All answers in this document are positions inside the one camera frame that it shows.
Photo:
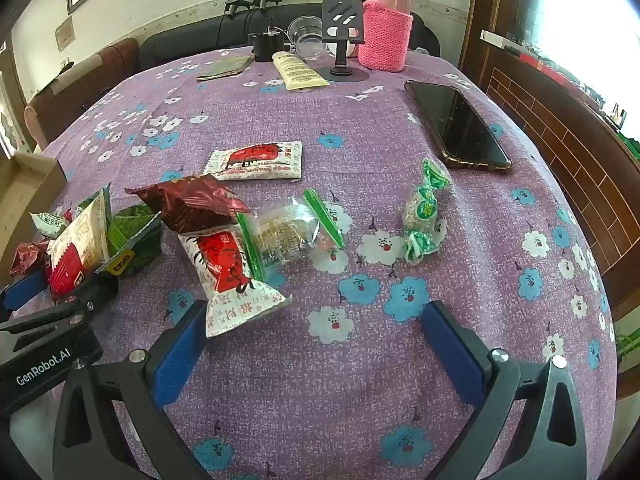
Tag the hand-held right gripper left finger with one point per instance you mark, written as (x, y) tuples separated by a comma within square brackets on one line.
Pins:
[(177, 347)]

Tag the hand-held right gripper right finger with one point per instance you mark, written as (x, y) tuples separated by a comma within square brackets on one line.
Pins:
[(450, 347)]

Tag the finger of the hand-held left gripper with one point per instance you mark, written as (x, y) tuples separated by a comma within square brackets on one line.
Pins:
[(102, 288), (22, 286)]

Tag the red foil snack packet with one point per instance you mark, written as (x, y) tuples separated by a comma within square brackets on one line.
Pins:
[(27, 257)]

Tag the red cream-label snack packet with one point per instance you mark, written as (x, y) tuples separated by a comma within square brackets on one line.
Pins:
[(75, 250)]

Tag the green patterned snack packet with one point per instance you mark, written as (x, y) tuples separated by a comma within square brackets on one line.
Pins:
[(132, 240)]

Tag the green white-lettered snack packet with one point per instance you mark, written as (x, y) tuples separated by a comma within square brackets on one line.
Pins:
[(50, 222)]

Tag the white red snack packet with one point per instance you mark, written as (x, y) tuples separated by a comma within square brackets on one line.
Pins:
[(225, 270), (255, 160)]

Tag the cardboard box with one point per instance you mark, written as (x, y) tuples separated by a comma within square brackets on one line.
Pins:
[(30, 185)]

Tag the dark red snack packet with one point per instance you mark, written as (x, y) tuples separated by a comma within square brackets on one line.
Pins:
[(192, 202)]

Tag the green white twisted snack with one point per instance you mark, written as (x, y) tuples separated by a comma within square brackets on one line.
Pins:
[(422, 210)]

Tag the clear green-striped snack packet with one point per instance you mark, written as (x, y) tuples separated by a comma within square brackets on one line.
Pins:
[(287, 232)]

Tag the purple floral tablecloth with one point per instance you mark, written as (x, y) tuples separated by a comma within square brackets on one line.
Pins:
[(325, 385)]

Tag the brown chair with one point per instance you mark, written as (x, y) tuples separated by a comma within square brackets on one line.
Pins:
[(85, 85)]

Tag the black smartphone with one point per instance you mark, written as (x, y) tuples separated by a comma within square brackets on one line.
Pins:
[(457, 127)]

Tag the wooden cabinet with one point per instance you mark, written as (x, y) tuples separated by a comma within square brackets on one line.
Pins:
[(550, 135)]

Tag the olive booklet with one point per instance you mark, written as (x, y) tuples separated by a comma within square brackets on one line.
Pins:
[(225, 67)]

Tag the black sofa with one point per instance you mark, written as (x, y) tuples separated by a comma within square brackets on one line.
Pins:
[(200, 40)]

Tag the cream tube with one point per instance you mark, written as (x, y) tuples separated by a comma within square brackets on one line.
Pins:
[(297, 71)]

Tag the black cup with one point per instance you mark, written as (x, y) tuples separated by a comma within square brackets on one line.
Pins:
[(265, 45)]

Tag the white long box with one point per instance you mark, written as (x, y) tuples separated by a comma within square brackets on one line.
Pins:
[(500, 39)]

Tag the pink knitted-sleeve bottle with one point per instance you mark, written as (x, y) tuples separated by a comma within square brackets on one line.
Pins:
[(387, 30)]

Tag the glass jar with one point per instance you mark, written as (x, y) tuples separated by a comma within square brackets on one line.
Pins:
[(307, 35)]

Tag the black phone stand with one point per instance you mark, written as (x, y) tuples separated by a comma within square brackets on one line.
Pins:
[(340, 20)]

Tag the wall sign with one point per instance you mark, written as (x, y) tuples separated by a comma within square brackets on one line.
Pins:
[(65, 35)]

